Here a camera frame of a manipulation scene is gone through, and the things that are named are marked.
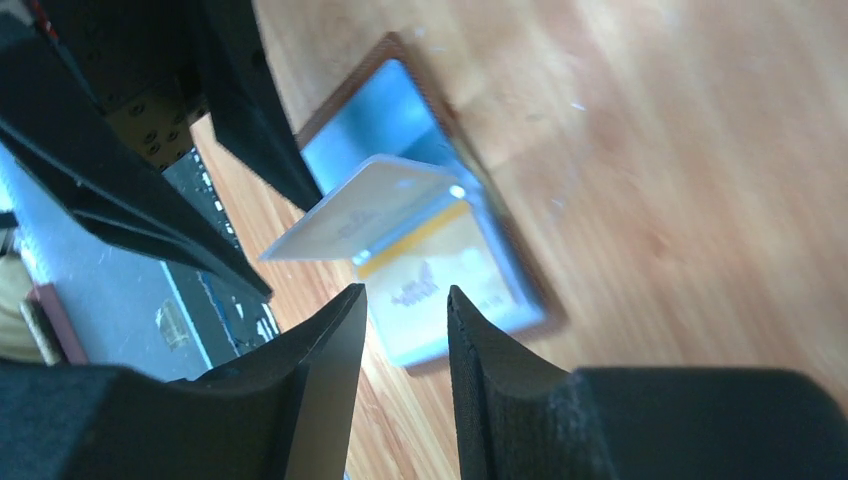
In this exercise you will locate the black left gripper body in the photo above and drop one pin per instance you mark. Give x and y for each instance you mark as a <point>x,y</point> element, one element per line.
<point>133,58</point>

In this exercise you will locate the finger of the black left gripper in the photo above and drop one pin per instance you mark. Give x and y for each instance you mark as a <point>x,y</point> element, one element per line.
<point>248,116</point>
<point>58,137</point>

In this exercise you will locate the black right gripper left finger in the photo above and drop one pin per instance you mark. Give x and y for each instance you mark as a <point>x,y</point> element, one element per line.
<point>281,411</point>

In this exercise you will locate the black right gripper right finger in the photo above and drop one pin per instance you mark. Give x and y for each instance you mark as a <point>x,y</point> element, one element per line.
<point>520,417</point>

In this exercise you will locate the brown leather card holder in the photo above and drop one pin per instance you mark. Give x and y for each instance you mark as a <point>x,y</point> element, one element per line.
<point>389,104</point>

